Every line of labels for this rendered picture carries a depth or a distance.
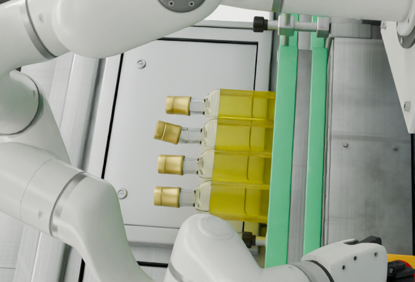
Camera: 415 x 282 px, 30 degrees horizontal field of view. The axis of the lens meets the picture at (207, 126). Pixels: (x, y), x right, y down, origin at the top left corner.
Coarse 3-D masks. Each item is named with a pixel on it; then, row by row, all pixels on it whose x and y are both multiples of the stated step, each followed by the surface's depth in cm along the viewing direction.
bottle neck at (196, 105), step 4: (192, 100) 139; (196, 100) 139; (200, 100) 139; (192, 104) 138; (196, 104) 138; (200, 104) 138; (192, 108) 138; (196, 108) 138; (200, 108) 138; (192, 112) 139; (196, 112) 139; (200, 112) 139
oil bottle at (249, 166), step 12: (204, 156) 133; (216, 156) 132; (228, 156) 132; (240, 156) 132; (252, 156) 132; (264, 156) 132; (204, 168) 132; (216, 168) 131; (228, 168) 131; (240, 168) 131; (252, 168) 131; (264, 168) 131; (204, 180) 133; (228, 180) 131; (240, 180) 131; (252, 180) 131; (264, 180) 130
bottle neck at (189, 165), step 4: (184, 160) 134; (188, 160) 134; (192, 160) 134; (196, 160) 134; (184, 164) 134; (188, 164) 134; (192, 164) 133; (196, 164) 133; (184, 168) 134; (188, 168) 134; (192, 168) 133; (184, 172) 134; (188, 172) 134; (192, 172) 134
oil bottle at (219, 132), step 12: (216, 120) 135; (228, 120) 135; (240, 120) 135; (252, 120) 135; (264, 120) 135; (204, 132) 135; (216, 132) 134; (228, 132) 134; (240, 132) 134; (252, 132) 134; (264, 132) 134; (204, 144) 135; (216, 144) 134; (228, 144) 133; (240, 144) 133; (252, 144) 133; (264, 144) 133
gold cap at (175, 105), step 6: (168, 96) 139; (174, 96) 140; (180, 96) 140; (186, 96) 140; (168, 102) 139; (174, 102) 138; (180, 102) 138; (186, 102) 138; (168, 108) 139; (174, 108) 139; (180, 108) 138; (186, 108) 138; (174, 114) 140; (180, 114) 140; (186, 114) 139
